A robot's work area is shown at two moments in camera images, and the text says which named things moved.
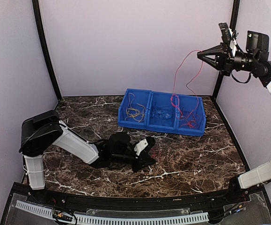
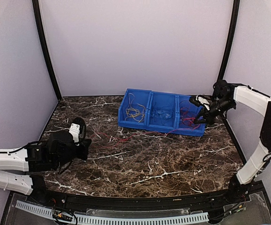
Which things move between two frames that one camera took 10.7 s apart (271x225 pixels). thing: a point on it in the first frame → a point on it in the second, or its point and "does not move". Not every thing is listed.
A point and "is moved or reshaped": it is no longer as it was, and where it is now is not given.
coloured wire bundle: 187,122 → 145,133
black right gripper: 225,60 → 208,118
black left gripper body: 142,161 → 82,154
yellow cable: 135,113 does not move
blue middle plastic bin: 163,112 does not move
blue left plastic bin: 134,108 does not move
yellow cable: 134,112 does not move
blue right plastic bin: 190,115 does not move
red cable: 191,122 is moved or reshaped
